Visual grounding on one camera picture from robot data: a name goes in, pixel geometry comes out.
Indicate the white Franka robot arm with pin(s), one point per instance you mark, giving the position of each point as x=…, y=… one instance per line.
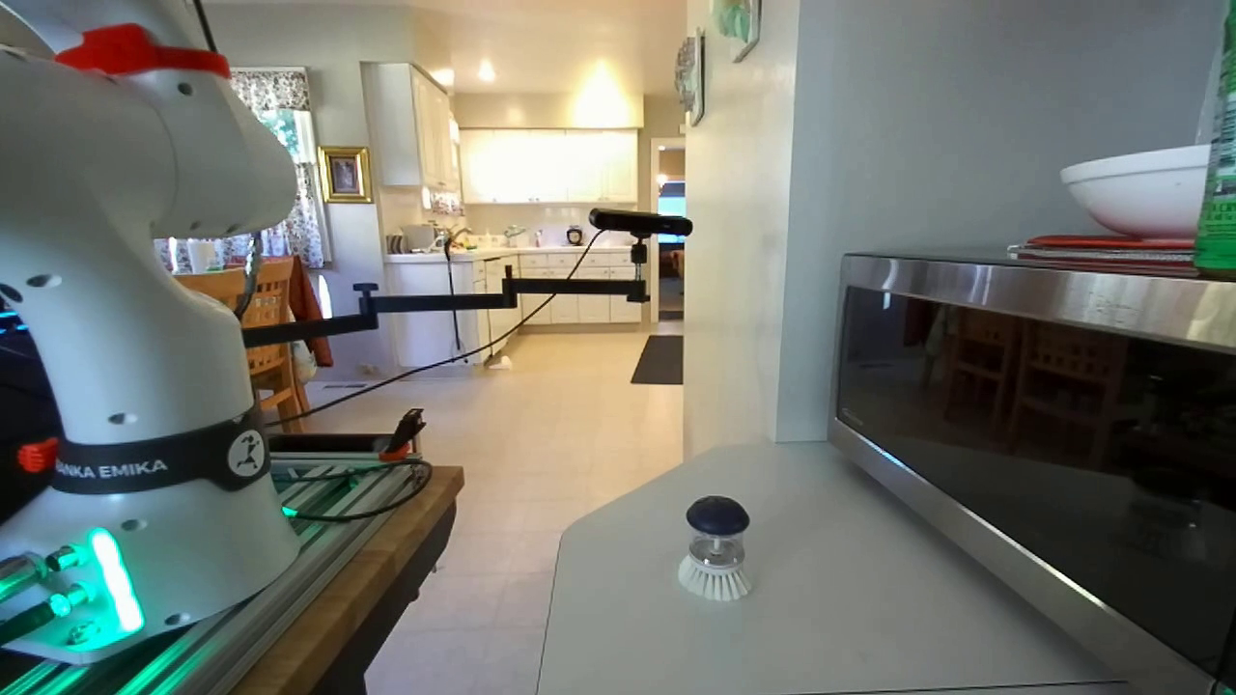
x=119, y=324

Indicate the stainless steel microwave oven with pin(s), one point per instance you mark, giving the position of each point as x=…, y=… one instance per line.
x=1044, y=450

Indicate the dark floor rug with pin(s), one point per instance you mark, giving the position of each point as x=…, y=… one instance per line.
x=657, y=361

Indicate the white kitchen counter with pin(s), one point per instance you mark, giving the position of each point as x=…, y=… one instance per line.
x=543, y=293

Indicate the dish brush blue knob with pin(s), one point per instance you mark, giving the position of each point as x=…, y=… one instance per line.
x=718, y=553

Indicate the red black clamp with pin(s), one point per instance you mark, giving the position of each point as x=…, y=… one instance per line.
x=409, y=434

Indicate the white tall kitchen cabinet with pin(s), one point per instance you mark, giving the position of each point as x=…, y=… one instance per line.
x=409, y=130

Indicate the gold framed picture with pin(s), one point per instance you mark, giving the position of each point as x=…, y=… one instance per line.
x=347, y=177

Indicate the wooden work table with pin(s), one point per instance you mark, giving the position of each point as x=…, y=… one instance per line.
x=374, y=581

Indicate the wooden dining chair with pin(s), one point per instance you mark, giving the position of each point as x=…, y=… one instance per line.
x=274, y=348

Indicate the patterned window curtain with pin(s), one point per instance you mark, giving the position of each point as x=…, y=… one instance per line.
x=276, y=98

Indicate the red flat plates stack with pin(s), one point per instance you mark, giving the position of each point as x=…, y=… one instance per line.
x=1108, y=250

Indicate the large white bowl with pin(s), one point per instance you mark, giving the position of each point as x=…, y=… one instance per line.
x=1141, y=186

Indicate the black bar stereo camera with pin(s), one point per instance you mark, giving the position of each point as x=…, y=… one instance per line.
x=641, y=221

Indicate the black articulated camera mount arm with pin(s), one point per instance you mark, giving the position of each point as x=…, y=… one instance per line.
x=440, y=302

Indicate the round wall decoration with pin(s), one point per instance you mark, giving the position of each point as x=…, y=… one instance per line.
x=688, y=80

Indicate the green framed wall picture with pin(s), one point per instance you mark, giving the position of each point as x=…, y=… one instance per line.
x=739, y=25

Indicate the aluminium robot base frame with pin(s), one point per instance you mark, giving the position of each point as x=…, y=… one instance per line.
x=312, y=505

